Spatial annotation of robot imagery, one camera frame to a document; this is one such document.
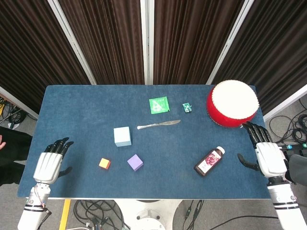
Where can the yellow floor tape strip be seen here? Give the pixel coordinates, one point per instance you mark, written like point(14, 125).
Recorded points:
point(64, 215)

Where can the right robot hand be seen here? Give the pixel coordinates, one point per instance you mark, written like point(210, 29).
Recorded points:
point(269, 158)

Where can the silver table knife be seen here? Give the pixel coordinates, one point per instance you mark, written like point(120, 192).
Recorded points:
point(165, 123)

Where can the brown ribbed partition panel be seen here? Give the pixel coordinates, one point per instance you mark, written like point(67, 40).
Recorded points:
point(28, 48)
point(105, 36)
point(192, 36)
point(278, 48)

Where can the small orange and red cube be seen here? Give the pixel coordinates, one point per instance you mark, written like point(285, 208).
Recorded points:
point(104, 163)

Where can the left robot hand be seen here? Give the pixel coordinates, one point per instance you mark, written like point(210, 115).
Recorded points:
point(48, 165)

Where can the blue felt table cover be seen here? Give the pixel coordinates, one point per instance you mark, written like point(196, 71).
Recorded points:
point(72, 107)

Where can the person in black clothes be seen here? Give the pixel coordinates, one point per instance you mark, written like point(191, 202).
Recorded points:
point(14, 155)

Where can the white partition frame bar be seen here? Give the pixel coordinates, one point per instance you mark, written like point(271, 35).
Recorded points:
point(72, 43)
point(16, 101)
point(285, 103)
point(146, 36)
point(230, 40)

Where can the medium purple cube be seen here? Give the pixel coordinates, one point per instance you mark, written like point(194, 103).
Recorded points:
point(134, 161)

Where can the black power strip green lights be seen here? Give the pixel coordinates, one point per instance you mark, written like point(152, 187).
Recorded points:
point(296, 146)

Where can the green tea sachet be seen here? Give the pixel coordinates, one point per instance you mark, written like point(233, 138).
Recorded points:
point(158, 105)

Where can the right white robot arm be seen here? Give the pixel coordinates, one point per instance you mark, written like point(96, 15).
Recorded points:
point(285, 206)

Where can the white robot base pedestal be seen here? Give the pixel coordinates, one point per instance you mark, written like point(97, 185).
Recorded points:
point(148, 215)

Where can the large light blue cube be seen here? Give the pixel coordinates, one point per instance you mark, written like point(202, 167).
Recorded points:
point(122, 135)

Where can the small green wrapped candy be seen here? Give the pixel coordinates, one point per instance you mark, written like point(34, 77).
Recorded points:
point(187, 107)

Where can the bystander bare hand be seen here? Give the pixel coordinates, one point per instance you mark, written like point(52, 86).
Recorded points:
point(2, 143)

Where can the red drum with white head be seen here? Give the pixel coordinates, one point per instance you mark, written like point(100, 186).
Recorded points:
point(232, 100)

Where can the dark juice bottle white cap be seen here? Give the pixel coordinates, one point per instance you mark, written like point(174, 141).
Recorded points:
point(208, 161)

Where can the black fabric piece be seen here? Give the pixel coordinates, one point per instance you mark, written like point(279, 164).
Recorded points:
point(298, 169)

